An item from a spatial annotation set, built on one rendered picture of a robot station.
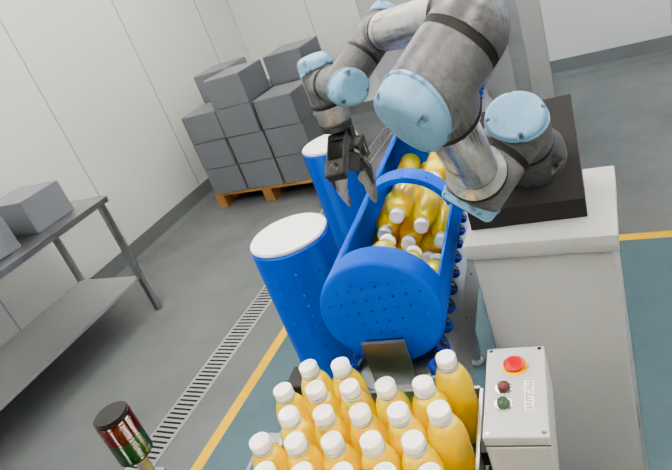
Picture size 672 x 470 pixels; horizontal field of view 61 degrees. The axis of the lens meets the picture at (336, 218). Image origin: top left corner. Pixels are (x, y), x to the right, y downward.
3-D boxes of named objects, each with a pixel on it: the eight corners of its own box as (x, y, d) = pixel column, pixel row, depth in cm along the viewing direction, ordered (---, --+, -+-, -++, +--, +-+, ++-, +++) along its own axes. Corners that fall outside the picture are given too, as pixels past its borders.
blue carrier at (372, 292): (480, 181, 198) (455, 106, 187) (462, 356, 125) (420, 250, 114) (404, 200, 209) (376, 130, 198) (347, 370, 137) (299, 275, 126)
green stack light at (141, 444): (159, 438, 103) (147, 419, 101) (140, 468, 98) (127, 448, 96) (132, 438, 105) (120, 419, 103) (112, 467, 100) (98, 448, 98)
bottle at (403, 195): (395, 172, 167) (383, 202, 151) (419, 172, 165) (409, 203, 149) (396, 193, 170) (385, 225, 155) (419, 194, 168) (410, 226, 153)
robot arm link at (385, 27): (502, -68, 69) (362, -6, 115) (452, 7, 69) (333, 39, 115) (561, -6, 74) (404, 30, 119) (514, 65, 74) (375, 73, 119)
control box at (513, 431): (552, 386, 105) (543, 343, 101) (560, 481, 88) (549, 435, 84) (497, 388, 109) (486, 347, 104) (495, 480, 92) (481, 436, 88)
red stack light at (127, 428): (147, 418, 101) (137, 402, 99) (127, 448, 96) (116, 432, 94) (119, 419, 103) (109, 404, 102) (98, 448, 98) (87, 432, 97)
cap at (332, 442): (319, 450, 98) (315, 443, 98) (334, 434, 100) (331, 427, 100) (334, 459, 95) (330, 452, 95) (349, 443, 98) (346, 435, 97)
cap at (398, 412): (405, 427, 97) (402, 420, 96) (385, 423, 99) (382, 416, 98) (414, 410, 99) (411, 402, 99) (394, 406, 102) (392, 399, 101)
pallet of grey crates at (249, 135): (358, 154, 555) (318, 34, 506) (328, 193, 493) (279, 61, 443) (258, 171, 611) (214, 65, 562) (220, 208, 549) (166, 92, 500)
